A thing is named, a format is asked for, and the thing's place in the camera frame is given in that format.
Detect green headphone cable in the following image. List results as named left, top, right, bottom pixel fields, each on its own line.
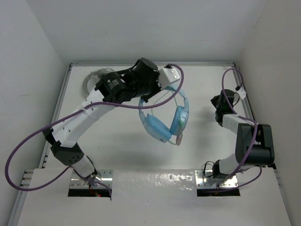
left=150, top=88, right=189, bottom=146

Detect light blue headphones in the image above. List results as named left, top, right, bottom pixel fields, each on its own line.
left=138, top=86, right=190, bottom=144

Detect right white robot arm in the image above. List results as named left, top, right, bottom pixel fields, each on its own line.
left=211, top=89, right=275, bottom=181

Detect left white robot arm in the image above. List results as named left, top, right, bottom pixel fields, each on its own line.
left=43, top=57, right=159, bottom=178

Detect grey white headphones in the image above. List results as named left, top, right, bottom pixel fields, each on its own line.
left=82, top=68, right=114, bottom=97

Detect white front cover board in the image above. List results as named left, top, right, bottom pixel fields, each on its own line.
left=18, top=168, right=290, bottom=226

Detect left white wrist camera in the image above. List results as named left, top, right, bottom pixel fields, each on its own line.
left=157, top=66, right=181, bottom=89

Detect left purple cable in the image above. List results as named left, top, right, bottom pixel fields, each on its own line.
left=4, top=63, right=185, bottom=191

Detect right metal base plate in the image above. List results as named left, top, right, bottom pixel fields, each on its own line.
left=195, top=169, right=238, bottom=190

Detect metal base plate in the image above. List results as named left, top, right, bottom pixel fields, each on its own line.
left=70, top=170, right=113, bottom=189
left=195, top=169, right=238, bottom=190

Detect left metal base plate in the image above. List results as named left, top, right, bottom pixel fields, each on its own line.
left=70, top=170, right=113, bottom=189

